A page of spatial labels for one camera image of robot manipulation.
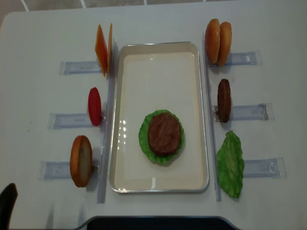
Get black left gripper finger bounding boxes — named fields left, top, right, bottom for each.
left=0, top=183, right=18, bottom=230

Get orange cheese slice front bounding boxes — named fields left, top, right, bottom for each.
left=107, top=23, right=112, bottom=75

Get orange cheese slice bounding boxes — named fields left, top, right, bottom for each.
left=95, top=24, right=107, bottom=77
left=107, top=23, right=112, bottom=75

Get clear holder tomato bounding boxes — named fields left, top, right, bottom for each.
left=47, top=113, right=94, bottom=129

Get red tomato slice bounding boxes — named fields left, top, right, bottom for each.
left=88, top=87, right=102, bottom=126

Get clear holder cheese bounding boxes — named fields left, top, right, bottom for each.
left=59, top=61, right=102, bottom=75

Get green lettuce leaf in tray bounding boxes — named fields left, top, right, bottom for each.
left=138, top=110, right=185, bottom=165

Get brown meat patty in tray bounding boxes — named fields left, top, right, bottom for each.
left=148, top=112, right=181, bottom=157

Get orange cheese slice rear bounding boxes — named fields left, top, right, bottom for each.
left=95, top=24, right=107, bottom=77

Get green lettuce leaf upright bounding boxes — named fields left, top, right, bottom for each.
left=217, top=130, right=245, bottom=199

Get brown meat patty upright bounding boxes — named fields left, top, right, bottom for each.
left=217, top=79, right=232, bottom=123

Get clear holder lettuce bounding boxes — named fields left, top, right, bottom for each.
left=243, top=157, right=286, bottom=178

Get clear holder left bun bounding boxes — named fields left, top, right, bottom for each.
left=38, top=160, right=100, bottom=180

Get bun half left side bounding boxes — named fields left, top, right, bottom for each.
left=70, top=135, right=93, bottom=187

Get bun half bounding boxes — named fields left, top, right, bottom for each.
left=217, top=22, right=232, bottom=66
left=205, top=19, right=220, bottom=64
left=70, top=135, right=93, bottom=187

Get white metal tray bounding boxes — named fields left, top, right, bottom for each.
left=109, top=42, right=209, bottom=193

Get bun half right outer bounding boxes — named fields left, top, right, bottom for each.
left=205, top=19, right=220, bottom=64

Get clear holder patty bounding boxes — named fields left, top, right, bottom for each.
left=213, top=103, right=273, bottom=122

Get bun half right inner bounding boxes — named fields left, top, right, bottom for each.
left=217, top=22, right=232, bottom=66

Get clear holder right buns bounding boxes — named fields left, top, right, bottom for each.
left=208, top=50, right=261, bottom=67

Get clear rail left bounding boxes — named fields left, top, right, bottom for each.
left=97, top=41, right=118, bottom=204

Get clear rail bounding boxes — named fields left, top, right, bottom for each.
left=202, top=33, right=222, bottom=202
left=97, top=41, right=118, bottom=204

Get clear rail right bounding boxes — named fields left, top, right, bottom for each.
left=202, top=33, right=222, bottom=202

